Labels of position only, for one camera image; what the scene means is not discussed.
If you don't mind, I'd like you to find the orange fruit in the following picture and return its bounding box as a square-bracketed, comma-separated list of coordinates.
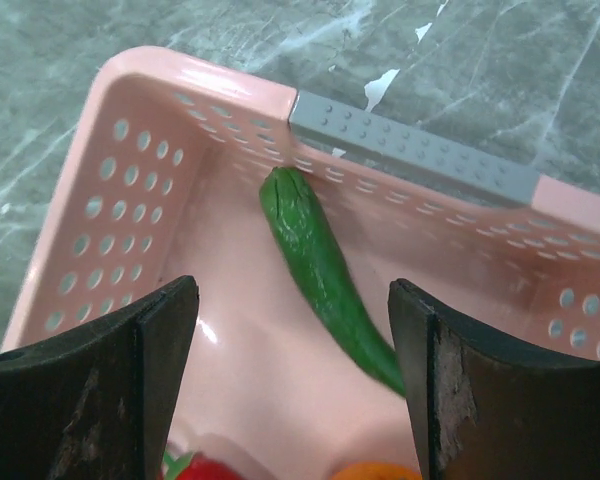
[330, 462, 422, 480]

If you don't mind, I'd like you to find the green cucumber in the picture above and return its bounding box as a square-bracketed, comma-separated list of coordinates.
[259, 167, 406, 398]

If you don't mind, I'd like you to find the pink perforated plastic basket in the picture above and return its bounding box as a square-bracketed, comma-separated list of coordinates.
[0, 46, 600, 479]

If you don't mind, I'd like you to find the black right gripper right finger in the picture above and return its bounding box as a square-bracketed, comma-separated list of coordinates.
[388, 279, 600, 479]

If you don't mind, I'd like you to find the cherry tomato sprig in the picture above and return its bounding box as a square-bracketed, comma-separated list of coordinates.
[158, 451, 243, 480]

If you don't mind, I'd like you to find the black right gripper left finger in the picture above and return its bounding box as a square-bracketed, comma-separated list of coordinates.
[0, 275, 199, 479]

